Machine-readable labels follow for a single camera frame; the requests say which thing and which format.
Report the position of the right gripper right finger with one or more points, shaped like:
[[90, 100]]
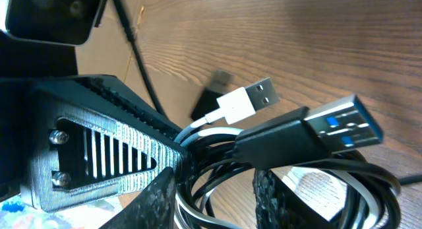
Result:
[[278, 207]]

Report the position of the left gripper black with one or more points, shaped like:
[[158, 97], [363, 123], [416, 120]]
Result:
[[79, 153]]

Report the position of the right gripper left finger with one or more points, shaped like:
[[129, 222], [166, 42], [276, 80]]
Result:
[[153, 208]]

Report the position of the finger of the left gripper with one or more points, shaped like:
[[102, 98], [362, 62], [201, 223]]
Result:
[[108, 90]]

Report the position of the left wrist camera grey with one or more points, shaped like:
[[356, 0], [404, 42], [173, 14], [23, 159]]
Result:
[[62, 22]]

